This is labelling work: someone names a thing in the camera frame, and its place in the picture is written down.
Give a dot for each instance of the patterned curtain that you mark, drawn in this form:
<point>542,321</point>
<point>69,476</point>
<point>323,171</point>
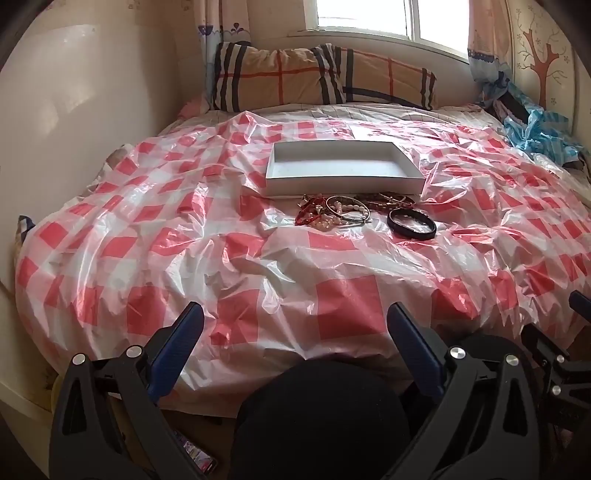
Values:
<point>489,46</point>
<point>221,27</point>

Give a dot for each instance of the window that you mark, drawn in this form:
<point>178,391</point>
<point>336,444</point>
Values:
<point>369,16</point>

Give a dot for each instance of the person's black trouser leg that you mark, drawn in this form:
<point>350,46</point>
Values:
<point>318,424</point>

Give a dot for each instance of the thin gold bangle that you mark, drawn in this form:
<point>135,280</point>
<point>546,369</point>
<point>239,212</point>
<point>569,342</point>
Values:
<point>400,199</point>

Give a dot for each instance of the plaid pillow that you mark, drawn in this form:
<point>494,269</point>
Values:
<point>388,76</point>
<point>272,76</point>

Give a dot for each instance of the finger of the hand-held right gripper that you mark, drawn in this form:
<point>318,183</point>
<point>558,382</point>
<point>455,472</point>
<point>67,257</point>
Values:
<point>547,346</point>
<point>581,303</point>

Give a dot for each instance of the smartphone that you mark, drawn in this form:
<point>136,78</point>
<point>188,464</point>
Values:
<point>196,454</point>

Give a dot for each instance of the tree wall decal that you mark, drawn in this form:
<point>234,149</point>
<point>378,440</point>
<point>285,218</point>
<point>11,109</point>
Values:
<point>541,64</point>

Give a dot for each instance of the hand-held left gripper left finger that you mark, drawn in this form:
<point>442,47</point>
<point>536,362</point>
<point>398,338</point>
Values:
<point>179,334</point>

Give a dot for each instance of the blue plastic bag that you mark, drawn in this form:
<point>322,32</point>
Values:
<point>535,129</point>

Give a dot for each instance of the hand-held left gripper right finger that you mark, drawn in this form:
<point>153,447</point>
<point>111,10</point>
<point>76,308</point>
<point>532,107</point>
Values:
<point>415,346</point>

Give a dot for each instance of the silver bangle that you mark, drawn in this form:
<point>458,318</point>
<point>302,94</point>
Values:
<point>329,207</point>

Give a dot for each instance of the red checkered plastic sheet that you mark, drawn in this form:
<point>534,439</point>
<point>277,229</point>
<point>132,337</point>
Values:
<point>231,258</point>

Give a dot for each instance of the white cardboard box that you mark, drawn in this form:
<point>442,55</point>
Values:
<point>341,161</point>

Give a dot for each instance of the striped white bedsheet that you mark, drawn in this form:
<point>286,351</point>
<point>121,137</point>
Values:
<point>369,110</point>

